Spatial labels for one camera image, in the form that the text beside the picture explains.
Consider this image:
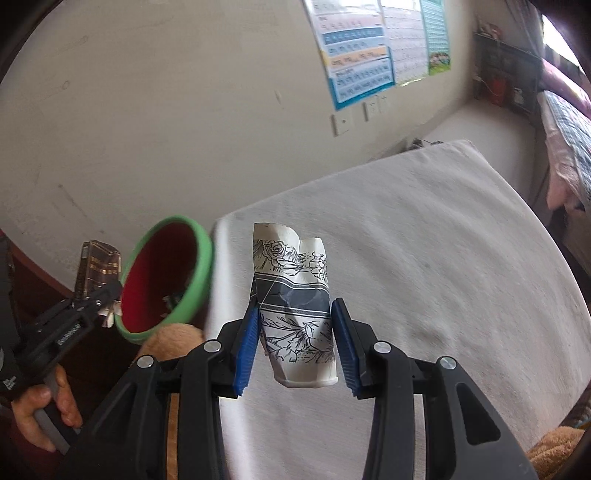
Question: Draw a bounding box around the white wall socket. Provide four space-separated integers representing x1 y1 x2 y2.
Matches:
363 94 389 122

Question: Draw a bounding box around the green red trash bin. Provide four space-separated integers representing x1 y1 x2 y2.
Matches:
115 215 214 345

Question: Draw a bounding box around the person's left hand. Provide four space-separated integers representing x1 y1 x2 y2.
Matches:
11 365 82 452

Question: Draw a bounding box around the red small bucket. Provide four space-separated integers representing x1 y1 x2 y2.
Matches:
488 76 508 106

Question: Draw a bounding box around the pink pillow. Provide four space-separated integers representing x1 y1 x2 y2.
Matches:
541 59 590 108

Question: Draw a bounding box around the tan plush cushion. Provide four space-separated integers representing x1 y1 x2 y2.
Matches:
135 323 204 362

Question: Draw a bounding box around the grey sneaker left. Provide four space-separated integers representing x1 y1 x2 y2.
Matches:
406 138 430 151

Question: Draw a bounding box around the blue pinyin wall poster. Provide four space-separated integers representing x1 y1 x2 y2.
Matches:
304 0 394 110

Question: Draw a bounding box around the white chart wall poster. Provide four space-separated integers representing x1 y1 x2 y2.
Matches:
381 0 428 85

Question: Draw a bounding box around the green chart wall poster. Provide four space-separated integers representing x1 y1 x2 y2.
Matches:
421 0 451 76

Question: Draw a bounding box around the white table cloth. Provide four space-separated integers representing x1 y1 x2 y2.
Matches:
202 139 591 480

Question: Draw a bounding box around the brown patterned box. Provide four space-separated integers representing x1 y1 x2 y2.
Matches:
74 240 121 300

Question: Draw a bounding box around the crushed floral paper cup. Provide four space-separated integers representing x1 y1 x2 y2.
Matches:
252 223 338 389

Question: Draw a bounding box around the dark metal shelf rack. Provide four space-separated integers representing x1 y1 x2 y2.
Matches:
473 32 542 117

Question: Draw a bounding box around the bed with plaid quilt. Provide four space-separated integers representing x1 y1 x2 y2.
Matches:
537 90 590 253

